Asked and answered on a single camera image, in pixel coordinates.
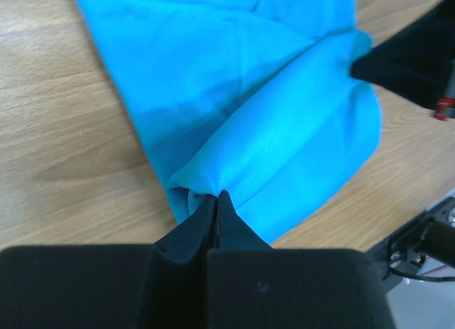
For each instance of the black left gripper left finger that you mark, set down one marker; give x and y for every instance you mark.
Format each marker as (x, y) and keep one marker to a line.
(155, 285)

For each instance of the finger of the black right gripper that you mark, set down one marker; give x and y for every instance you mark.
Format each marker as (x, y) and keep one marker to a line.
(416, 65)

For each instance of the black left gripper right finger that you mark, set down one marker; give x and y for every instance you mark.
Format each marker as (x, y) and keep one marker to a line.
(251, 285)

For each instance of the teal t-shirt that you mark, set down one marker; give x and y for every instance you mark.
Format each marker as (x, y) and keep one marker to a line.
(252, 97)

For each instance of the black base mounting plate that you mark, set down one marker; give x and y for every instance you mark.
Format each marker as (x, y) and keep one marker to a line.
(402, 254)

